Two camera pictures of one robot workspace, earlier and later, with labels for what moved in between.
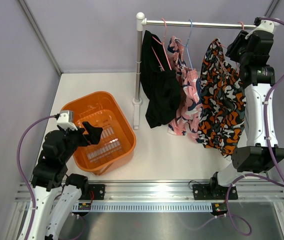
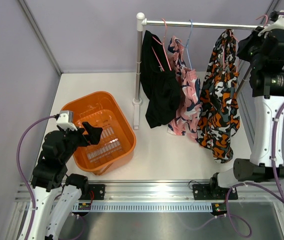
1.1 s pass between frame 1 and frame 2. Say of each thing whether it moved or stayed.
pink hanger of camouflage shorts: moved
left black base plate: stayed
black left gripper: stayed
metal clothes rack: stayed
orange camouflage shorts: moved
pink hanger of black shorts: stayed
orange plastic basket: stayed
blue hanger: stayed
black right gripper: moved
